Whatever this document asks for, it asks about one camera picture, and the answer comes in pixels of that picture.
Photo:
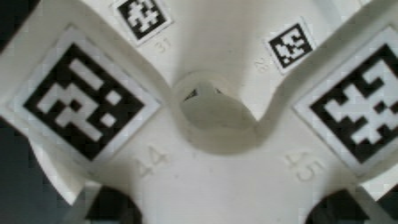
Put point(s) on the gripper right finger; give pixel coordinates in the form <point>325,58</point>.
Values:
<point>349,207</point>

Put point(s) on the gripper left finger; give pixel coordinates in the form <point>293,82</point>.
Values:
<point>104,207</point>

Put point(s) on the white cross-shaped table base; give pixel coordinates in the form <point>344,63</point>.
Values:
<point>94,106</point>

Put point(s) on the white cylindrical table leg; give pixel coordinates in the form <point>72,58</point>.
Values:
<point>218,115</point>

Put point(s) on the white round table top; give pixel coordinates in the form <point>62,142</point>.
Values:
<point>245,38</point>

